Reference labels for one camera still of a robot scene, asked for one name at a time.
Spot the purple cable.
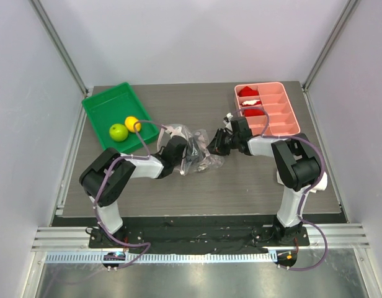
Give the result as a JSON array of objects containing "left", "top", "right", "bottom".
[
  {"left": 93, "top": 119, "right": 170, "bottom": 269},
  {"left": 228, "top": 107, "right": 329, "bottom": 271}
]

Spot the red fake food slice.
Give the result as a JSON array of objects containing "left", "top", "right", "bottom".
[{"left": 242, "top": 107, "right": 265, "bottom": 117}]

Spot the yellow fake fruit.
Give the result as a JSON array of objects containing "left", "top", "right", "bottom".
[{"left": 124, "top": 116, "right": 141, "bottom": 133}]

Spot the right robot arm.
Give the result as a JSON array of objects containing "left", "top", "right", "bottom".
[{"left": 208, "top": 117, "right": 325, "bottom": 245}]

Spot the green plastic tray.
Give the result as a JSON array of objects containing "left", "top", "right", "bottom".
[{"left": 82, "top": 83, "right": 159, "bottom": 154}]

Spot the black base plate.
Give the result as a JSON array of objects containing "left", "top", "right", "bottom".
[{"left": 85, "top": 215, "right": 310, "bottom": 255}]

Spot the white cloth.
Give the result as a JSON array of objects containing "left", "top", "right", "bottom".
[{"left": 276, "top": 171, "right": 328, "bottom": 193}]

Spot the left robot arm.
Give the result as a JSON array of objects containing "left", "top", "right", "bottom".
[{"left": 79, "top": 136, "right": 204, "bottom": 248}]

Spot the aluminium front rail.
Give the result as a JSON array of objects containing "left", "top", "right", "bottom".
[{"left": 32, "top": 224, "right": 370, "bottom": 264}]

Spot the green fake fruit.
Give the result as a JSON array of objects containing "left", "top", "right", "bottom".
[{"left": 109, "top": 124, "right": 128, "bottom": 142}]

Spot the clear zip top bag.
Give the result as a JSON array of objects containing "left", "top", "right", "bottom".
[{"left": 156, "top": 124, "right": 224, "bottom": 176}]

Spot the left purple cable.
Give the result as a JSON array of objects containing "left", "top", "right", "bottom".
[{"left": 93, "top": 119, "right": 170, "bottom": 269}]

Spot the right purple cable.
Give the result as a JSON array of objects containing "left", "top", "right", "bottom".
[{"left": 228, "top": 107, "right": 329, "bottom": 271}]

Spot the red fake food piece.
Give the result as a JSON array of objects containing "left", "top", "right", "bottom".
[{"left": 238, "top": 86, "right": 259, "bottom": 97}]

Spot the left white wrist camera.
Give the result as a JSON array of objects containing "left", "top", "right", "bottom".
[{"left": 165, "top": 124, "right": 186, "bottom": 139}]

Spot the grey fake fish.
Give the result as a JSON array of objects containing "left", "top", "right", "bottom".
[{"left": 195, "top": 155, "right": 211, "bottom": 173}]

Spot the pink compartment tray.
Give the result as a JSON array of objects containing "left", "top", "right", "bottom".
[{"left": 234, "top": 82, "right": 301, "bottom": 136}]

